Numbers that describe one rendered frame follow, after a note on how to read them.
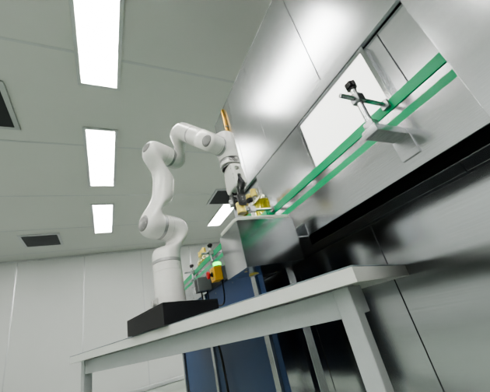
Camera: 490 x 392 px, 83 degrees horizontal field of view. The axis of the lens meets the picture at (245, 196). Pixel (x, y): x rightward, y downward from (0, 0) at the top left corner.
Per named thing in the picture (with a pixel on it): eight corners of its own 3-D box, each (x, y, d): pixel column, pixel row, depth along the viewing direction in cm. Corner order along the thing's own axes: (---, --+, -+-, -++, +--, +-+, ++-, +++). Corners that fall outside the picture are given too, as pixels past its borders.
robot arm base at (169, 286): (156, 306, 99) (152, 257, 108) (139, 318, 111) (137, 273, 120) (203, 300, 110) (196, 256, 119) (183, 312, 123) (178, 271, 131)
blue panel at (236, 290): (303, 295, 119) (291, 255, 126) (268, 302, 111) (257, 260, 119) (202, 329, 245) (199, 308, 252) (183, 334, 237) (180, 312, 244)
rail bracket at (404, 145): (425, 151, 65) (384, 83, 75) (377, 146, 58) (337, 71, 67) (407, 162, 69) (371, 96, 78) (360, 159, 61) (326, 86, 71)
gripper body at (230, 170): (243, 159, 108) (250, 183, 104) (235, 173, 117) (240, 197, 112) (226, 158, 105) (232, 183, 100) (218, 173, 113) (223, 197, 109)
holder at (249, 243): (317, 257, 96) (303, 216, 103) (246, 267, 84) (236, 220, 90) (291, 270, 110) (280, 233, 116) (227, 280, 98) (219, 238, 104)
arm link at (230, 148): (228, 152, 106) (243, 159, 113) (222, 125, 111) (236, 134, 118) (213, 163, 110) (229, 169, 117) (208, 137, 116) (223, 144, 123)
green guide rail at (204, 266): (257, 227, 120) (253, 210, 124) (255, 227, 120) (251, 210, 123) (176, 299, 259) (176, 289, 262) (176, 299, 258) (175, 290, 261)
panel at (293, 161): (410, 119, 88) (366, 47, 102) (404, 117, 87) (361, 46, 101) (274, 227, 159) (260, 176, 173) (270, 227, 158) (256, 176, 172)
